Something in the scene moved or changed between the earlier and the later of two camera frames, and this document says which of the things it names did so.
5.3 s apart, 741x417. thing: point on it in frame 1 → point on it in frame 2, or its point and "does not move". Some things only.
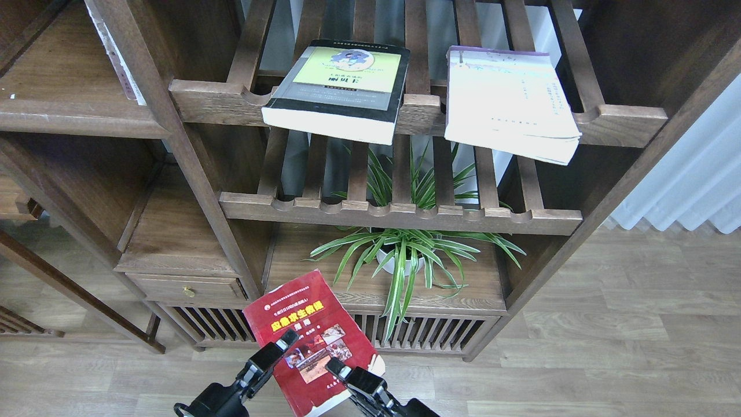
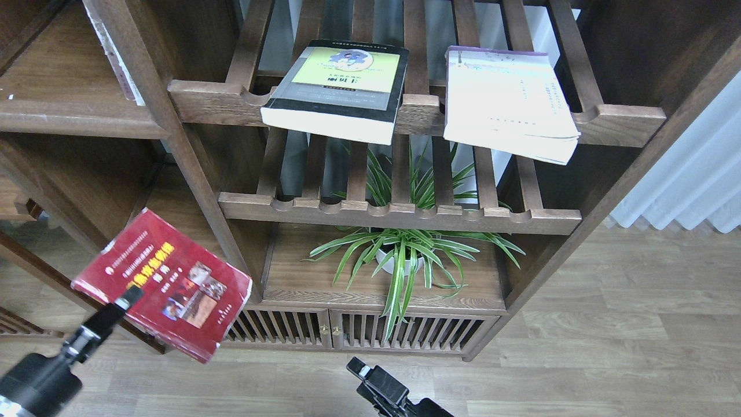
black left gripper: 216,401 → 38,386
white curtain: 699,179 does not move
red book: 307,304 → 192,295
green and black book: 340,90 does not move
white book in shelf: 132,92 does not move
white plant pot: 391,267 does not move
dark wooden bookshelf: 444,164 does not move
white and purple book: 509,101 does not move
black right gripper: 369,391 → 389,395
